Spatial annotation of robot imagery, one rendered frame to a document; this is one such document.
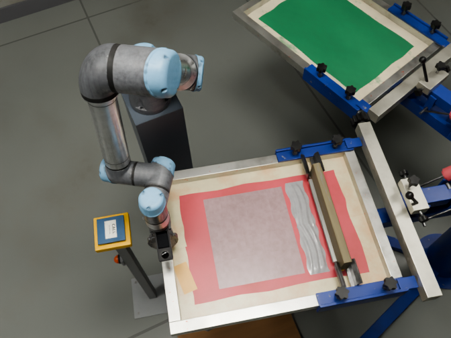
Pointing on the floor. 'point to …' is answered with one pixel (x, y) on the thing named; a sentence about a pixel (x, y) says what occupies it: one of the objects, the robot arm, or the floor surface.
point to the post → (156, 291)
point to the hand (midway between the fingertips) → (165, 247)
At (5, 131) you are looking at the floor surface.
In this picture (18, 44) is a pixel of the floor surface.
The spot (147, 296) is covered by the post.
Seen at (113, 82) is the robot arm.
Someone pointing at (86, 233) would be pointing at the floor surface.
